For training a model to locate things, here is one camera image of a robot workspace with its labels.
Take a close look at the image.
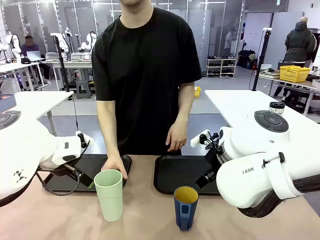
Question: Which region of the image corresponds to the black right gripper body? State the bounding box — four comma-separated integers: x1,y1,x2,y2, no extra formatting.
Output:
204,147,225,174

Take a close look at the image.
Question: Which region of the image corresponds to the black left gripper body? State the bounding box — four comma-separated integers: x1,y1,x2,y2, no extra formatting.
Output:
53,162,84,179

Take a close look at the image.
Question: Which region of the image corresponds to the tall pale green cup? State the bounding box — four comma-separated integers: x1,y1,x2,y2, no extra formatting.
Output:
93,169,124,223

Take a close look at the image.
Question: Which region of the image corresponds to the blue mug yellow inside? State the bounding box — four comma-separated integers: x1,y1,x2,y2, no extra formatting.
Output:
173,185,200,231

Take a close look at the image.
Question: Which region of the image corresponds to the person's right forearm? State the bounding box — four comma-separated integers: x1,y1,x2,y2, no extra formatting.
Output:
96,99,124,163

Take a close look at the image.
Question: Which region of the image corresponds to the person's left forearm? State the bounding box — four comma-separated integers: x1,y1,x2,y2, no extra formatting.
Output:
171,83,196,130

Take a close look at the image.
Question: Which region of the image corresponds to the person's right hand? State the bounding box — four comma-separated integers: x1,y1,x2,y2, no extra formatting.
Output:
101,156,129,181

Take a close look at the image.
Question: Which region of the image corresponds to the person's left hand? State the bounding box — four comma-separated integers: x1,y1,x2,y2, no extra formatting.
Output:
165,123,188,153

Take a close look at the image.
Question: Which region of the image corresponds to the black plastic tray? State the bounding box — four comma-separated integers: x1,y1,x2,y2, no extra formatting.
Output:
153,155,226,195
42,154,133,193

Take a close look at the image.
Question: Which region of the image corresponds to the black and white travel cup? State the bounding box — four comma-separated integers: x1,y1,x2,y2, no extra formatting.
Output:
268,101,286,116

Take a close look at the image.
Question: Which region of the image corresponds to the grey step stool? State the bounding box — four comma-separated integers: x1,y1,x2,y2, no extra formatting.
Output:
75,79,92,100

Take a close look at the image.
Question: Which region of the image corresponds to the white shoe rack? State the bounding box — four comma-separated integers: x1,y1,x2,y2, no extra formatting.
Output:
206,57,238,78

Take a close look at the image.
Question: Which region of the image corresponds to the dark blue box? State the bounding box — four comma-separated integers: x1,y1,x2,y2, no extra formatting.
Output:
0,93,17,114

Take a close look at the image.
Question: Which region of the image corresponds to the wooden top background table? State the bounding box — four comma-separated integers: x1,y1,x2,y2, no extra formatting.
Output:
258,71,320,116

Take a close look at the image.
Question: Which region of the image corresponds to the black bag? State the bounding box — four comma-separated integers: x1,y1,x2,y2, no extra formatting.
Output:
237,49,257,70

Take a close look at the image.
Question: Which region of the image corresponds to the white background workbench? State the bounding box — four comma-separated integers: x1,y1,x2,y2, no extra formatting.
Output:
51,59,93,91

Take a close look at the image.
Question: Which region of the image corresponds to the black tripod pole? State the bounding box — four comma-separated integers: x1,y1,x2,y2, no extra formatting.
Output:
51,33,71,93

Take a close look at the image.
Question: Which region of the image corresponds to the person in black t-shirt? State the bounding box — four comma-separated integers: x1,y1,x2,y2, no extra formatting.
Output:
91,0,203,156

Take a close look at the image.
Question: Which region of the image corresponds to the black pole with light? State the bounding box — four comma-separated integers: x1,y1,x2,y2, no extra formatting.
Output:
251,28,273,92

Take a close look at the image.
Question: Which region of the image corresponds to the white background desk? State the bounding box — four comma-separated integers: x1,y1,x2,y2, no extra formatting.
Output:
0,62,43,92

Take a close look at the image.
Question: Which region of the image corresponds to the yellow plastic basket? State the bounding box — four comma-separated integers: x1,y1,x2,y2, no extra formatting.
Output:
279,65,312,83

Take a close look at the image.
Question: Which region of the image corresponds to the person in white short-sleeve shirt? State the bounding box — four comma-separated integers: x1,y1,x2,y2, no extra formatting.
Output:
224,27,237,58

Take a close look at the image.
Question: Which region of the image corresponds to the grey laptop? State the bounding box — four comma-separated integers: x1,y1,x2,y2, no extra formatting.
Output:
26,50,45,62

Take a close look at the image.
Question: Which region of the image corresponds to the seated person in purple top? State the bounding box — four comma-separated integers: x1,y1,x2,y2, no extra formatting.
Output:
20,35,52,85

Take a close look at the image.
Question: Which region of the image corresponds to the person in dark puffer jacket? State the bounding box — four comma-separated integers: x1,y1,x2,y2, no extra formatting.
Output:
273,16,318,101

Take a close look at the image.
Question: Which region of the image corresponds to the black braided cable sleeve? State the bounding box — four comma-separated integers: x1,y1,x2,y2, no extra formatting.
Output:
237,172,320,219
0,168,82,208

